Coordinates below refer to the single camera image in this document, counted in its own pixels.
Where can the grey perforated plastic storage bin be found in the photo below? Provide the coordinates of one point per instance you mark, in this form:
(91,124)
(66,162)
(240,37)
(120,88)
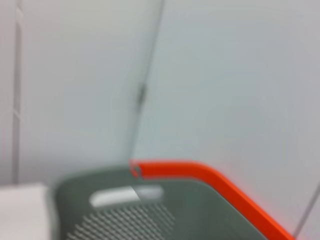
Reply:
(200,212)

